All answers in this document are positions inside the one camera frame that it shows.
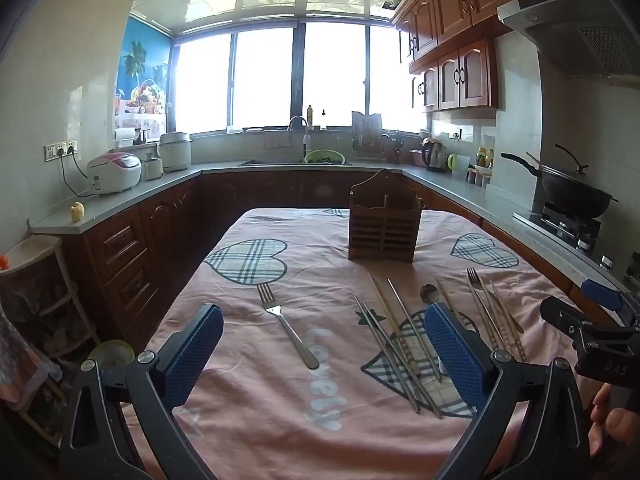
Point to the kitchen window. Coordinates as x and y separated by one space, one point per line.
265 75

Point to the steel fork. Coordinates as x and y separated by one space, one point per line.
475 285
290 331

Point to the electric kettle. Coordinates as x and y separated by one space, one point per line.
433 155

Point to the blue fruit wall poster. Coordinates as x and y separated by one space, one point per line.
142 75

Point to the green basin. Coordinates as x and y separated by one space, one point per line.
325 156

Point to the wooden wall cabinets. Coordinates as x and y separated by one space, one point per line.
460 25

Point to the wooden chopstick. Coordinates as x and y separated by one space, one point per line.
385 306
515 342
492 317
505 305
445 296

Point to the small white pot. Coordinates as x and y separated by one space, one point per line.
152 169

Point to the tall yellow bottle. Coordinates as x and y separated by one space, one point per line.
310 117

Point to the chrome sink faucet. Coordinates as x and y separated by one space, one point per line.
304 135

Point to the pink and white rice cooker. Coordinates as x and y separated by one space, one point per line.
114 172

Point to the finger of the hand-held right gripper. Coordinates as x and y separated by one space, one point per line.
562 314
605 294

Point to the wooden base cabinets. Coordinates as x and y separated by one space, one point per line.
150 240

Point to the steel range hood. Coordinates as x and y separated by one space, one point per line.
580 30

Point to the gas stove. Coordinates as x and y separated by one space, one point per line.
565 225

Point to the condiment bottles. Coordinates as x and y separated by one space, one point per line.
484 157

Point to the black wok with lid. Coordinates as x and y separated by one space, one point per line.
575 190

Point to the yellow-green plastic lid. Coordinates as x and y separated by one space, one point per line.
111 355

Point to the green cup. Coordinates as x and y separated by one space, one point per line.
452 162

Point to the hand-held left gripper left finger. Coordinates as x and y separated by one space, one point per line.
195 350

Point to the small yellow figurine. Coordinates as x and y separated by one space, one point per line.
76 211

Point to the wall power socket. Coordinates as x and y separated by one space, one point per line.
61 150

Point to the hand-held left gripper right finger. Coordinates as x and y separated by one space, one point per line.
455 355

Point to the person's right hand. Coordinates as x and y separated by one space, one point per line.
620 425

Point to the spice jars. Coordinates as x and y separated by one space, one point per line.
477 177

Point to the metal chopstick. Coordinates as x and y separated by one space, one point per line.
385 355
412 327
402 362

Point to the large white rice cooker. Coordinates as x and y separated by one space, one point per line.
175 151

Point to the pink heart-print tablecloth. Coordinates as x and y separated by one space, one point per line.
280 410

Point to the wooden utensil holder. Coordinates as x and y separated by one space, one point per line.
382 225

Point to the grey kitchen countertop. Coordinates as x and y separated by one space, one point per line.
150 187

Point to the steel spoon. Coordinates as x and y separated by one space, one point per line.
429 294

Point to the white plastic shelf rack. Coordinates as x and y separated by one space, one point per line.
35 270

